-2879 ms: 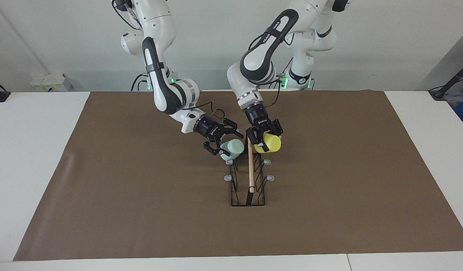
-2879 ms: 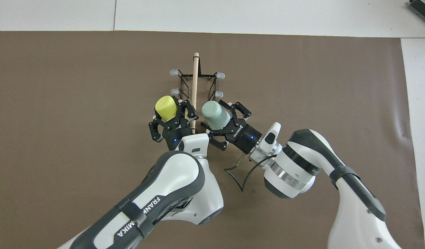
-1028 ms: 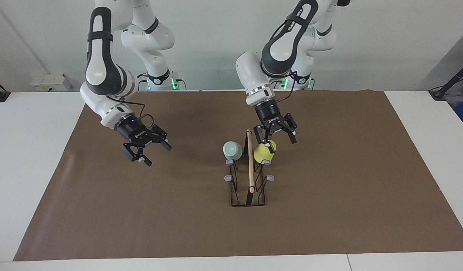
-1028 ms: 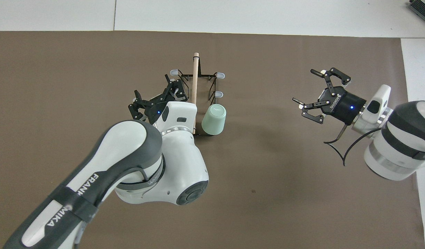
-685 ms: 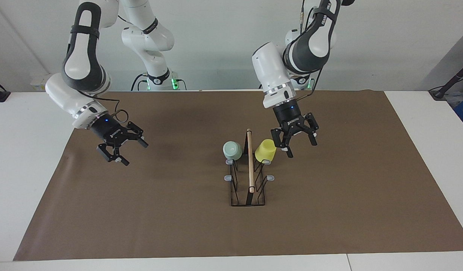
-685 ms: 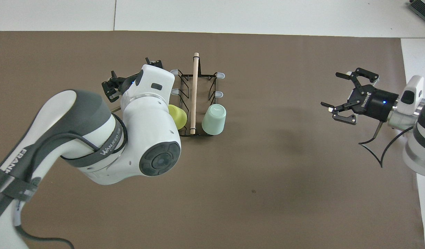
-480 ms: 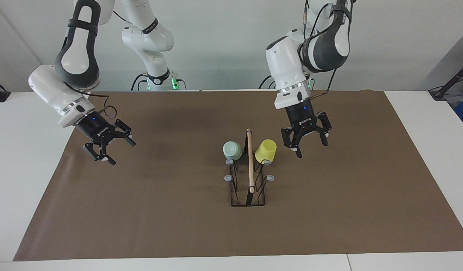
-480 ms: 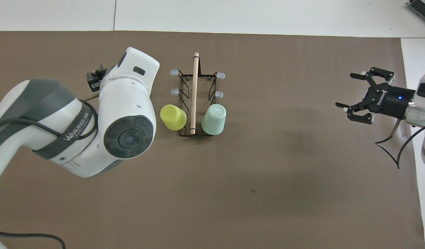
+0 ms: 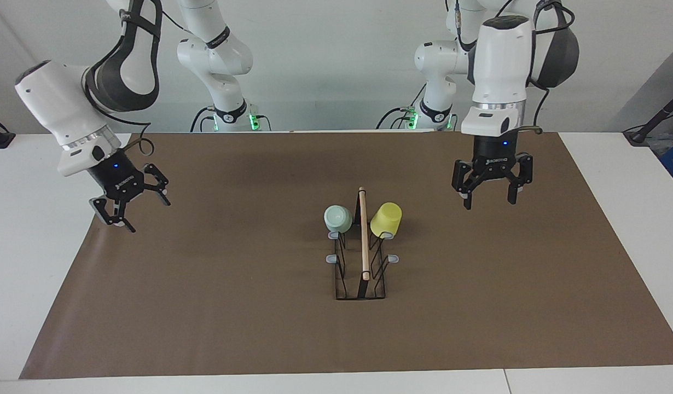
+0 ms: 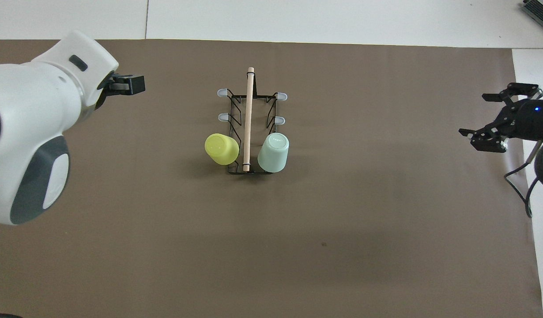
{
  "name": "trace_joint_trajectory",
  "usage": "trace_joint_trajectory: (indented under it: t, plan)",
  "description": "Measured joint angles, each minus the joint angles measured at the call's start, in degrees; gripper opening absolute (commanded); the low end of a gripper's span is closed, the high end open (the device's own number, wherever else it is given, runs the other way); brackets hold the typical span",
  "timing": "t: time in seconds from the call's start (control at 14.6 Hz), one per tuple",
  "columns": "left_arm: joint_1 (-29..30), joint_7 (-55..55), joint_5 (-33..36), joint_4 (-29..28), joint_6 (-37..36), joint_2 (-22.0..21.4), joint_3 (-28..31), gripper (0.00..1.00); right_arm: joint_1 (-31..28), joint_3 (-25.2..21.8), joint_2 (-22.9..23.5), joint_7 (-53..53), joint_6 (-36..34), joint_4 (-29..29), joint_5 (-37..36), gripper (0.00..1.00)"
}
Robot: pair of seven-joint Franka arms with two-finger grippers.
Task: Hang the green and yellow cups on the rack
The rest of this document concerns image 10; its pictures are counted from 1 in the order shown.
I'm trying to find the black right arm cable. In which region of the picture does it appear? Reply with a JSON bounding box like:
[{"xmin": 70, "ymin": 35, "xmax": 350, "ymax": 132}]
[{"xmin": 504, "ymin": 140, "xmax": 542, "ymax": 218}]

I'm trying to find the grey laptop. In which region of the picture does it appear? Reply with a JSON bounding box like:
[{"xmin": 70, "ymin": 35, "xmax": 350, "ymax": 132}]
[{"xmin": 521, "ymin": 0, "xmax": 543, "ymax": 24}]

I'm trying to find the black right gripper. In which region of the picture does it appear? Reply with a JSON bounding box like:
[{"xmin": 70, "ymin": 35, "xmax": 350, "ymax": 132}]
[{"xmin": 458, "ymin": 83, "xmax": 543, "ymax": 154}]

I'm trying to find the brown table mat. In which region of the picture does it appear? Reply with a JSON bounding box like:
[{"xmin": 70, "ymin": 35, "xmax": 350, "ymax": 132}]
[{"xmin": 0, "ymin": 39, "xmax": 543, "ymax": 318}]

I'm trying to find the pale green plastic cup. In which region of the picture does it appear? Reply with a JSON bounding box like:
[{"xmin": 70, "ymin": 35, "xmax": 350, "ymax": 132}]
[{"xmin": 257, "ymin": 132, "xmax": 290, "ymax": 173}]

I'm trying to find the yellow plastic cup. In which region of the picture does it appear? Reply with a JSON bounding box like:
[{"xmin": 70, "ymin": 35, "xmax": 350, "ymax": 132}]
[{"xmin": 204, "ymin": 133, "xmax": 241, "ymax": 167}]

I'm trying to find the black wire cup rack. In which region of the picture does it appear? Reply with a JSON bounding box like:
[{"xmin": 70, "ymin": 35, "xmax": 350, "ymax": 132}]
[{"xmin": 217, "ymin": 67, "xmax": 288, "ymax": 175}]

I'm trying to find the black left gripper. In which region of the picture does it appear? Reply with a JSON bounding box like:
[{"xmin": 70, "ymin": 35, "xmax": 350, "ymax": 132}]
[{"xmin": 94, "ymin": 71, "xmax": 146, "ymax": 109}]

